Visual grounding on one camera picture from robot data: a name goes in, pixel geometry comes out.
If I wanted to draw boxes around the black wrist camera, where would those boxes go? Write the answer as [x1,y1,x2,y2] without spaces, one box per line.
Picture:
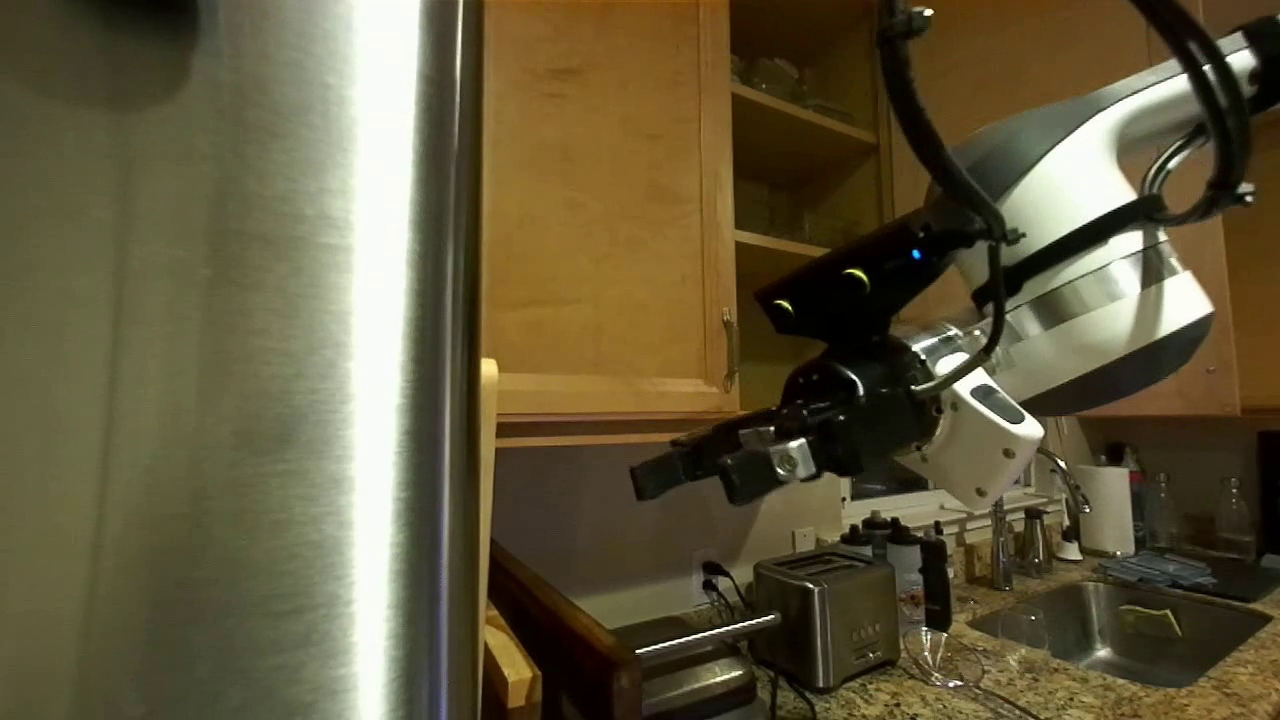
[752,207,976,351]

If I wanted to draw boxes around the blue dish cloth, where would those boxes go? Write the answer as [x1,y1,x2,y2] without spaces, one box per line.
[1103,548,1221,590]

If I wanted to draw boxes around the slim black bottle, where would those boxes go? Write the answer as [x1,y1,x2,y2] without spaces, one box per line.
[920,518,961,637]

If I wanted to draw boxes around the jar with black lid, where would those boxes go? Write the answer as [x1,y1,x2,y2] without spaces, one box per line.
[839,509,933,619]

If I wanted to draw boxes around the wooden corner wall cabinet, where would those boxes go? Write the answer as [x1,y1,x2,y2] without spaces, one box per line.
[1206,0,1280,420]

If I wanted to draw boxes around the stainless steel sink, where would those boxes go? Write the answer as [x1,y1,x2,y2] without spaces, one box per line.
[968,572,1280,692]

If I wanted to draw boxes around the stainless steel refrigerator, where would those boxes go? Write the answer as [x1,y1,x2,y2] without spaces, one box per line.
[0,0,487,720]

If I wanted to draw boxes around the dark dish mat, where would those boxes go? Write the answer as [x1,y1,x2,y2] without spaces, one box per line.
[1103,540,1280,609]

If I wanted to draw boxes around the black power plug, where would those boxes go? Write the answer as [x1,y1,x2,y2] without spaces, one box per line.
[701,557,760,625]

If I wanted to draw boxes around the clear glassware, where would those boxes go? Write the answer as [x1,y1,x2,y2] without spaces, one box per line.
[735,48,839,109]

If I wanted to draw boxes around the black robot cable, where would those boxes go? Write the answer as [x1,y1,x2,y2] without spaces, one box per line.
[873,0,1261,400]

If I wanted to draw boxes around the light wooden cutting board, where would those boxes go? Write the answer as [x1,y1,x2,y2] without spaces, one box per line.
[485,596,549,720]

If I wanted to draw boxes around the chrome kitchen faucet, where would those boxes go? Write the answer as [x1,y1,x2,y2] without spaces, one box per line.
[990,446,1099,590]

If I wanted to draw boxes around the clear glass bottle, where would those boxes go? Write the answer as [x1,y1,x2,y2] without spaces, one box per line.
[1218,471,1263,557]

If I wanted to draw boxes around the silver toaster oven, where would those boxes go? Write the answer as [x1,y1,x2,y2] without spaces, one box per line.
[614,609,788,720]

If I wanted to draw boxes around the white paper towel roll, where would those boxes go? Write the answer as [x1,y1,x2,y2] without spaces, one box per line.
[1078,459,1145,559]

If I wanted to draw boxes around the silver toaster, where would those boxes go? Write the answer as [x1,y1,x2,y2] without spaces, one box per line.
[750,545,906,696]

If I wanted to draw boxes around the yellow sponge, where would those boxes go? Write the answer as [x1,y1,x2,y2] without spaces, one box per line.
[1118,601,1189,645]

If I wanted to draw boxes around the dark wooden cutting board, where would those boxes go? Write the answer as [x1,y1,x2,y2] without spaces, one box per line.
[485,536,648,720]

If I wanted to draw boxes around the wooden cabinet door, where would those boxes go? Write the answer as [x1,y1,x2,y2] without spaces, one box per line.
[485,0,744,424]
[882,0,1247,424]

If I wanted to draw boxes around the stacked dishes on shelf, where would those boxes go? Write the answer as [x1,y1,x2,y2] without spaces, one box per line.
[735,181,809,244]

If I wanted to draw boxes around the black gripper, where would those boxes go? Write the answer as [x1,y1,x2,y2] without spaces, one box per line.
[624,334,946,509]

